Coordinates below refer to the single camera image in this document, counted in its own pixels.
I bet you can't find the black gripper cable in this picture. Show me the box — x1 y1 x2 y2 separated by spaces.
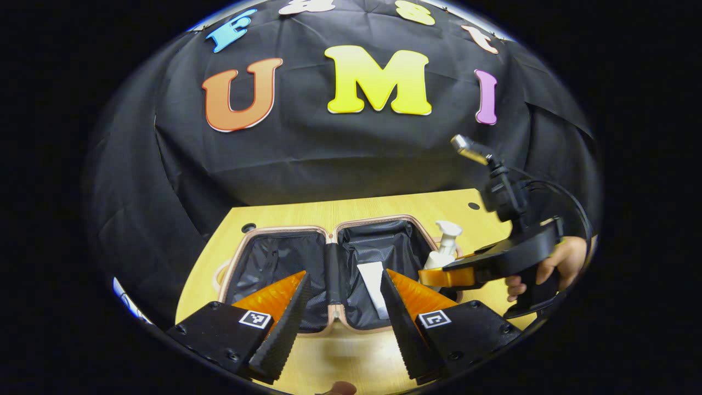
524 178 595 242

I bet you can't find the pink suitcase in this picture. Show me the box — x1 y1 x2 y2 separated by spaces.
213 214 465 336

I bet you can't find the white panel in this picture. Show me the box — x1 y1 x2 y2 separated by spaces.
112 276 153 325

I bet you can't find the black backdrop cloth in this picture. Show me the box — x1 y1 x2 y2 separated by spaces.
82 0 604 330

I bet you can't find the white skin care tube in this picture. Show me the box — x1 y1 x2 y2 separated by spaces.
356 262 391 320

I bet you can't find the white pump bottle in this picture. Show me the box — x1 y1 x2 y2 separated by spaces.
422 221 463 270

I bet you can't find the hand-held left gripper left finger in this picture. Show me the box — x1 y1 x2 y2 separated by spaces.
166 270 312 385

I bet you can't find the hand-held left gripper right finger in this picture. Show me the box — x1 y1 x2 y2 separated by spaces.
380 268 522 385

